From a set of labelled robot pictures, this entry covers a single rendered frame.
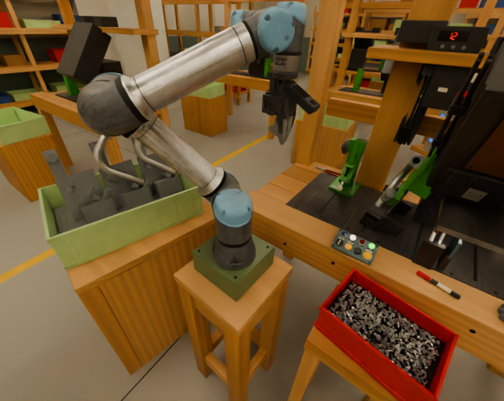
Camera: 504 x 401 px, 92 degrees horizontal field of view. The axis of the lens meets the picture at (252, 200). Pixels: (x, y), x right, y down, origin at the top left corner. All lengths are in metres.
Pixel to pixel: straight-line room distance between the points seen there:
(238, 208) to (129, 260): 0.61
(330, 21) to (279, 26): 0.88
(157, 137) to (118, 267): 0.62
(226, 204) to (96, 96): 0.39
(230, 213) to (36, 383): 1.58
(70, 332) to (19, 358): 0.25
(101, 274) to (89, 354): 0.86
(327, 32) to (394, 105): 0.47
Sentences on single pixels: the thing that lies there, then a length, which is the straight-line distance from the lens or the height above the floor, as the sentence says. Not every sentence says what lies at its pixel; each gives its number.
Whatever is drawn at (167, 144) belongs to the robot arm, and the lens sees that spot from 0.73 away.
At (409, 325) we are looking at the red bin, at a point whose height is 0.89.
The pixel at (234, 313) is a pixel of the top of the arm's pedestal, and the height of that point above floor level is 0.85.
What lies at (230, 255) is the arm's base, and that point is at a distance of 0.80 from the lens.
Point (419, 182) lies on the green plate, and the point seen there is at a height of 1.16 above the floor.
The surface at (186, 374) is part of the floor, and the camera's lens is 1.72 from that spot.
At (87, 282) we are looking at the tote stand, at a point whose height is 0.79.
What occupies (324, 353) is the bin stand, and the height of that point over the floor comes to 0.80.
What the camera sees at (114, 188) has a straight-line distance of 1.35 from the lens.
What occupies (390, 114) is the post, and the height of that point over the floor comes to 1.28.
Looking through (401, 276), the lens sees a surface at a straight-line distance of 1.04.
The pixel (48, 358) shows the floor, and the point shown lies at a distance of 2.05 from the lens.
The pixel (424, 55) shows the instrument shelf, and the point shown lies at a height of 1.53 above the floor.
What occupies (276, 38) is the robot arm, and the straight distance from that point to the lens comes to 0.57.
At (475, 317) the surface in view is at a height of 0.90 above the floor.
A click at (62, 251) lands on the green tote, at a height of 0.89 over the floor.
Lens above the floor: 1.60
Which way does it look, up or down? 36 degrees down
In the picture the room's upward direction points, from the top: 2 degrees clockwise
